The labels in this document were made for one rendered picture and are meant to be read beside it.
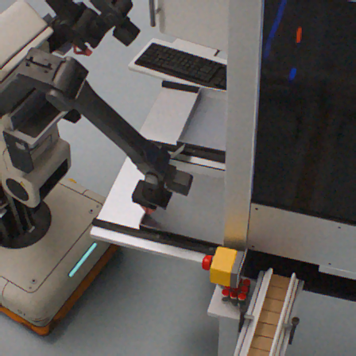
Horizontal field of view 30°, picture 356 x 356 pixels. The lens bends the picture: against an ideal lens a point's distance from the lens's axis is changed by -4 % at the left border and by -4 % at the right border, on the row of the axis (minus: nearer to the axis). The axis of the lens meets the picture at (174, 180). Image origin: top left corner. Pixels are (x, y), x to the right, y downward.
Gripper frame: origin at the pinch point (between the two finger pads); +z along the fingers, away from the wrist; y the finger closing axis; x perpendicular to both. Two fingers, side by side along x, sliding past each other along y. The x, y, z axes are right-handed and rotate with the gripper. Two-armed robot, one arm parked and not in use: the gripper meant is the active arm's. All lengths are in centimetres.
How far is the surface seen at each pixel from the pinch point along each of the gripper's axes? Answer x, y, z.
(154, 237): -7.8, 4.4, -0.5
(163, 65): 71, -19, 11
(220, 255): -17.1, 23.5, -17.2
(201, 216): 4.3, 14.5, -0.5
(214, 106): 49.6, 5.5, 1.2
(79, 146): 93, -60, 103
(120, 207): 0.9, -8.9, 4.0
